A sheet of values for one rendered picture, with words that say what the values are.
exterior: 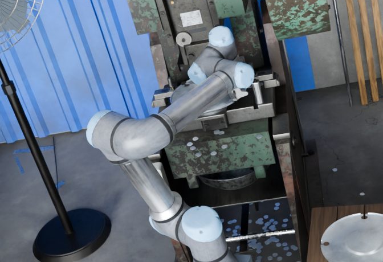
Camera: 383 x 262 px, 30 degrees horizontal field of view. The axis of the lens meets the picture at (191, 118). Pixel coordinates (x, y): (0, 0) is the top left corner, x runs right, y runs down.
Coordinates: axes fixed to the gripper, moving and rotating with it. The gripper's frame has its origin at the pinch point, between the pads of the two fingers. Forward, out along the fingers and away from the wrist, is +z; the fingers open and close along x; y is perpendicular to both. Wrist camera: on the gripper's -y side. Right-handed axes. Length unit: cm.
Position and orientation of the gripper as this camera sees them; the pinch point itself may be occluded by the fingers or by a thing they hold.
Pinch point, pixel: (233, 97)
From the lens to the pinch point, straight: 253.9
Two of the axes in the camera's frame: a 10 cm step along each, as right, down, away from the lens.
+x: -0.6, -8.2, 5.7
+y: 9.7, -1.8, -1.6
